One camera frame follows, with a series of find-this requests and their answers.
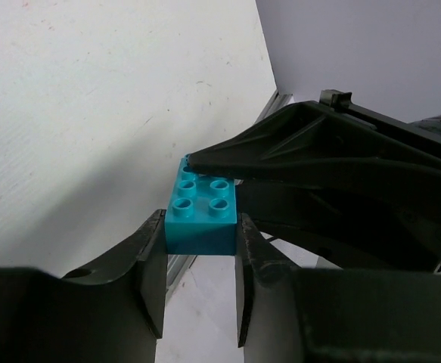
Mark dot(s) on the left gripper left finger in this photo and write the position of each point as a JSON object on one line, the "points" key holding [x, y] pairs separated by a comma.
{"points": [[109, 310]]}

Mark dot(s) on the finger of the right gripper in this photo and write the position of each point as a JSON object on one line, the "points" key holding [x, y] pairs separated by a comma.
{"points": [[347, 230], [313, 132]]}

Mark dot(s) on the cyan lego brick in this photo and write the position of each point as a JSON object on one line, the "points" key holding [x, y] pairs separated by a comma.
{"points": [[201, 219]]}

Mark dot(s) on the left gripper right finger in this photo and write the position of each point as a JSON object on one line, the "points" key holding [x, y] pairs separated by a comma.
{"points": [[286, 313]]}

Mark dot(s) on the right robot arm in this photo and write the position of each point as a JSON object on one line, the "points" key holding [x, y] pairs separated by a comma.
{"points": [[355, 187]]}

